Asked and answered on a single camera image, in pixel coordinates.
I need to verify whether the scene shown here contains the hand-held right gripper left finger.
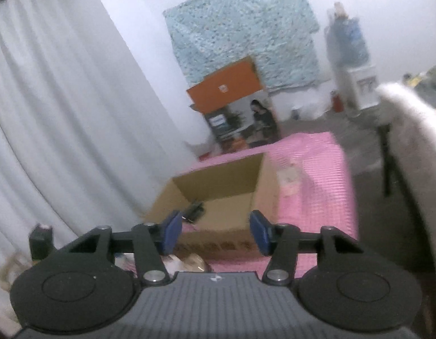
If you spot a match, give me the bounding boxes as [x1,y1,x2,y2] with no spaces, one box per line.
[57,210,183,286]

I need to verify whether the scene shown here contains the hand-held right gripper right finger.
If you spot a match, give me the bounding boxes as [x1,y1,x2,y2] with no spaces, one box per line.
[249,210,363,286]

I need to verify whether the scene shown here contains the black hand grip exerciser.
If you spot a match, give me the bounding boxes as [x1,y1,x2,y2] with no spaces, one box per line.
[181,201,206,224]

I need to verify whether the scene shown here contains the brown cardboard box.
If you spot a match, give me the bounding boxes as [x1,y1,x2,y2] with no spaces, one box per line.
[142,152,279,260]

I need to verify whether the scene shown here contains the white lidded supplement bottle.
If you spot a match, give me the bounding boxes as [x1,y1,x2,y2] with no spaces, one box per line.
[114,253,136,273]

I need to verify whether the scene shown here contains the dark jar with gold lid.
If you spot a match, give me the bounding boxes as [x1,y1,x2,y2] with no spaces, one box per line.
[184,253,209,273]

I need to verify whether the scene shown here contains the white curtain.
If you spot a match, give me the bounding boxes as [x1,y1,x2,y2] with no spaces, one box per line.
[0,0,201,290]

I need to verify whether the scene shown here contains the orange printed appliance box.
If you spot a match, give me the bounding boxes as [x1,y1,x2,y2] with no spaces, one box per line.
[186,56,281,153]

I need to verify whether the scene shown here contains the red bottle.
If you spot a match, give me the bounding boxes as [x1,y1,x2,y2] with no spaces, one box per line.
[331,91,344,114]

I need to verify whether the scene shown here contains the grey upholstered chair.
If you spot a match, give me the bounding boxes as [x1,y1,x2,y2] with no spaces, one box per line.
[387,120,436,329]

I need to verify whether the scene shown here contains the white fleece chair cover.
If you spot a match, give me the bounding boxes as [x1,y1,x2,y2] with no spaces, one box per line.
[376,82,436,198]

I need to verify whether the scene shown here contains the green knitted blanket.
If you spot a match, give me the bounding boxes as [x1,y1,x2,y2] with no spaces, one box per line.
[402,65,436,90]

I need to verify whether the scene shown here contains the blue floral wall cloth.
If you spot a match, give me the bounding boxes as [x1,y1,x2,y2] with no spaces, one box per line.
[163,0,320,93]

